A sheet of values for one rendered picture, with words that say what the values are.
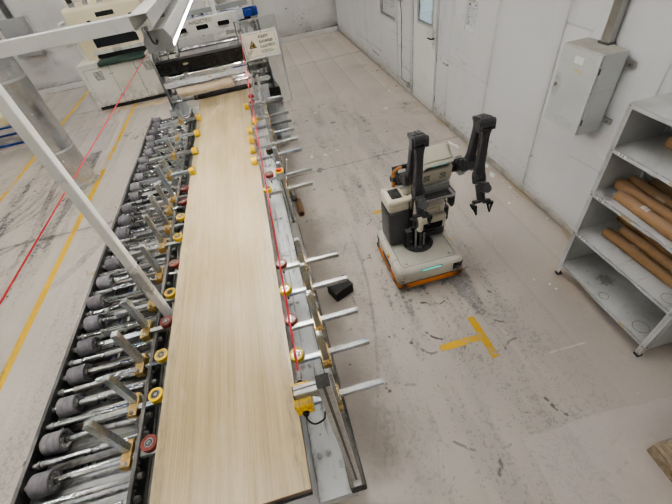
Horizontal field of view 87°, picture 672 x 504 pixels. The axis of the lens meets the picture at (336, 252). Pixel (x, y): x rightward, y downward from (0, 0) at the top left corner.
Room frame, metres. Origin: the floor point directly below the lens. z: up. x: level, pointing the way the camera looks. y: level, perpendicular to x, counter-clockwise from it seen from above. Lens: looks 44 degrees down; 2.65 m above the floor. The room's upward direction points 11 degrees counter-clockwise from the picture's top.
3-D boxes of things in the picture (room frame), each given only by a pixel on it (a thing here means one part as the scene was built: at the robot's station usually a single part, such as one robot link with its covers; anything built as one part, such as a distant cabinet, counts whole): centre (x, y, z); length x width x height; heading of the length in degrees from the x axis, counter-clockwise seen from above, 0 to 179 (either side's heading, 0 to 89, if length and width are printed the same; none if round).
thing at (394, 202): (2.49, -0.77, 0.59); 0.55 x 0.34 x 0.83; 96
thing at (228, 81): (5.57, 1.19, 1.05); 1.43 x 0.12 x 0.12; 96
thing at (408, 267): (2.40, -0.78, 0.16); 0.67 x 0.64 x 0.25; 6
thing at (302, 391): (0.49, 0.14, 1.20); 0.15 x 0.12 x 1.00; 6
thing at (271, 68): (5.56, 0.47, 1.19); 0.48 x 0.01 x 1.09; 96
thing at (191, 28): (5.85, 1.22, 0.95); 1.65 x 0.70 x 1.90; 96
